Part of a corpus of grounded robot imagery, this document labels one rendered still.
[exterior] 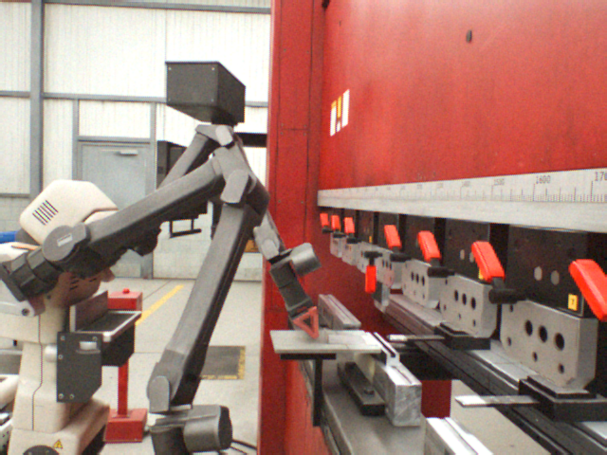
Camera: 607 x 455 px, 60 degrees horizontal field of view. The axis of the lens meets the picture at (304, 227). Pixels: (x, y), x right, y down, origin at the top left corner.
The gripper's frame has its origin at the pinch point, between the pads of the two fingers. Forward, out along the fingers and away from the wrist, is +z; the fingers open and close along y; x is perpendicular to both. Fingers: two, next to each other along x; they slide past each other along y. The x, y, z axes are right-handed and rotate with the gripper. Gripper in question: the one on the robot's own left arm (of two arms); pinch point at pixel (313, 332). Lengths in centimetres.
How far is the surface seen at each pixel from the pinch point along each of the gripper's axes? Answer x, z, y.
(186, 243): 103, -21, 720
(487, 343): -38.7, 24.0, -3.9
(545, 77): -36, -35, -76
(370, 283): -16.5, -8.0, -15.5
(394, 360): -13.7, 12.2, -11.9
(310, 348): 2.6, 1.1, -7.3
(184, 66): -6, -102, 103
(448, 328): -32.4, 17.2, 0.8
